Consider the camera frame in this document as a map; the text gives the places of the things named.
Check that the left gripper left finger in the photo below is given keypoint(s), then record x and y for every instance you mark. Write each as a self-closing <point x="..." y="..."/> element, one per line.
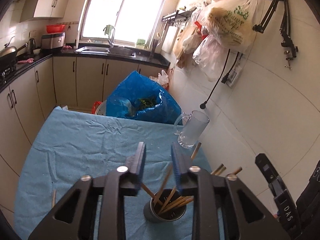
<point x="134" y="175"/>

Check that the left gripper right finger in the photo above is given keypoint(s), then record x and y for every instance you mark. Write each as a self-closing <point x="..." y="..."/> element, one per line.
<point x="181" y="164"/>

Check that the wooden chopstick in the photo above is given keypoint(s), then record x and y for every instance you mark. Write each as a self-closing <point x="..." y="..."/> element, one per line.
<point x="196" y="150"/>
<point x="54" y="198"/>

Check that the lower kitchen cabinets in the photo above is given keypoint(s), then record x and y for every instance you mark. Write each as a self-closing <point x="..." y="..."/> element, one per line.
<point x="15" y="145"/>

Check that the kitchen cabinets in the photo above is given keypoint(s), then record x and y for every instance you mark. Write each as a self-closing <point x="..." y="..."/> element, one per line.
<point x="15" y="145"/>
<point x="43" y="9"/>

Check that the kitchen faucet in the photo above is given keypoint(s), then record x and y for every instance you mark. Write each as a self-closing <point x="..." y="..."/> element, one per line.
<point x="109" y="30"/>

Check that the upper kitchen cabinets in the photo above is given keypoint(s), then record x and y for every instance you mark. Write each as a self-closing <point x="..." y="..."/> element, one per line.
<point x="43" y="9"/>

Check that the dark cylindrical utensil holder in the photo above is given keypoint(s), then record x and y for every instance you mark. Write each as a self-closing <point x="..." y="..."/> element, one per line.
<point x="155" y="214"/>

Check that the clear glass mug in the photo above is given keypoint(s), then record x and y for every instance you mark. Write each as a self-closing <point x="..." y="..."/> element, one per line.
<point x="196" y="123"/>

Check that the blue table cloth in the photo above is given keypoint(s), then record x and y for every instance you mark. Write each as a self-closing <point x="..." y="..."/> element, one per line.
<point x="71" y="144"/>

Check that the blue plastic bag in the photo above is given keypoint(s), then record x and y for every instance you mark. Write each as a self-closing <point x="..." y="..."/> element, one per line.
<point x="139" y="98"/>

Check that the orange white plastic bag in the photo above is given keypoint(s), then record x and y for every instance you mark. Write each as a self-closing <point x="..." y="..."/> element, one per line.
<point x="162" y="79"/>

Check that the wooden chopstick on cloth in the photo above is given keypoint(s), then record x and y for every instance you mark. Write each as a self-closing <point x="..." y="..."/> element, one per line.
<point x="54" y="198"/>

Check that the steel sink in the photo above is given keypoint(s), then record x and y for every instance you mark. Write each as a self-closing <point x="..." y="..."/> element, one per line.
<point x="115" y="51"/>

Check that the translucent plastic bag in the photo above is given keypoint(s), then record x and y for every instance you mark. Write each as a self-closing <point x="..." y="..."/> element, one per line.
<point x="210" y="57"/>

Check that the silver rice cooker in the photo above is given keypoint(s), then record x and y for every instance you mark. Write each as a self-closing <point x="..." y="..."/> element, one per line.
<point x="53" y="41"/>

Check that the window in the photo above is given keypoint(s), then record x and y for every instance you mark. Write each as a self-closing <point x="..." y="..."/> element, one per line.
<point x="135" y="21"/>

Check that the black countertop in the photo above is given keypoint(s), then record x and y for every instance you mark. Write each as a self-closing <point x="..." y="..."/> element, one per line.
<point x="158" y="61"/>

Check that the electric kettle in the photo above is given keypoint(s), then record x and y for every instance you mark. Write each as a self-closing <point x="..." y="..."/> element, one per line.
<point x="31" y="46"/>

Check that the red basin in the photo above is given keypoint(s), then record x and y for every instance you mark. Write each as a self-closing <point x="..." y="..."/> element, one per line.
<point x="57" y="28"/>

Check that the white bag with bread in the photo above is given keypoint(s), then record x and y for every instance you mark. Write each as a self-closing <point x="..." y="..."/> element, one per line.
<point x="230" y="22"/>

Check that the black wok with lid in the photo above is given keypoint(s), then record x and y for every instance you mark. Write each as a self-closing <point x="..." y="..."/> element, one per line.
<point x="9" y="53"/>

